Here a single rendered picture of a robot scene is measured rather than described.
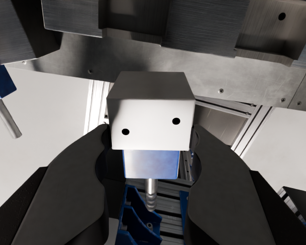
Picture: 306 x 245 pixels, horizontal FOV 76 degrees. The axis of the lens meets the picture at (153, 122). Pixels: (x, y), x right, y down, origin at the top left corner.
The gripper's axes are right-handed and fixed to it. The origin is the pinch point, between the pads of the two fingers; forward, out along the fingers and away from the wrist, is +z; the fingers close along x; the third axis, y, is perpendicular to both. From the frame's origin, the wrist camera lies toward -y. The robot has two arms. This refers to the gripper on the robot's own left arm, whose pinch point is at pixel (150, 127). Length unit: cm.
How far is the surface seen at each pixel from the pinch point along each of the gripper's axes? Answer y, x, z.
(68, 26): -5.3, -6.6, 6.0
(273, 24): -5.5, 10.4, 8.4
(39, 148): 77, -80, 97
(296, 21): -5.8, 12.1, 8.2
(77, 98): 39, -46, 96
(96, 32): -4.9, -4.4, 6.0
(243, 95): 3.5, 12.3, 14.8
